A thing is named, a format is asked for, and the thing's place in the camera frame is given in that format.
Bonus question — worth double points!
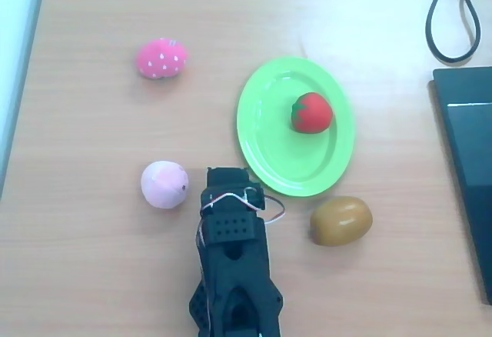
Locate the pink plush strawberry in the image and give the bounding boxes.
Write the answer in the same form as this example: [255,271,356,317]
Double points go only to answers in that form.
[134,37,189,81]

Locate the white and red servo wire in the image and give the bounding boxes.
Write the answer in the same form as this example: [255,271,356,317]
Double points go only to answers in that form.
[195,185,288,255]

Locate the green plastic plate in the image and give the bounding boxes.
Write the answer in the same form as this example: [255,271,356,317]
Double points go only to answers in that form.
[236,55,356,198]

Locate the black laptop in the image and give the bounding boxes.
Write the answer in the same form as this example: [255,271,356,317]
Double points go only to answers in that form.
[427,66,492,307]

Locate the red toy strawberry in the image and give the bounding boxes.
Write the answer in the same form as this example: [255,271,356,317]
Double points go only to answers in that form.
[290,92,334,135]

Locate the brown toy kiwi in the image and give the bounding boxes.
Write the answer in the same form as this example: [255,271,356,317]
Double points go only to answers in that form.
[309,195,374,247]

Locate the pale pink plush peach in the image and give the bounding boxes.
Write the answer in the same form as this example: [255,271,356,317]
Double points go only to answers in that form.
[140,159,191,210]

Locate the black looped cable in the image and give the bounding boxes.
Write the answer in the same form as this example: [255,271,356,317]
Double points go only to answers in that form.
[424,0,492,65]

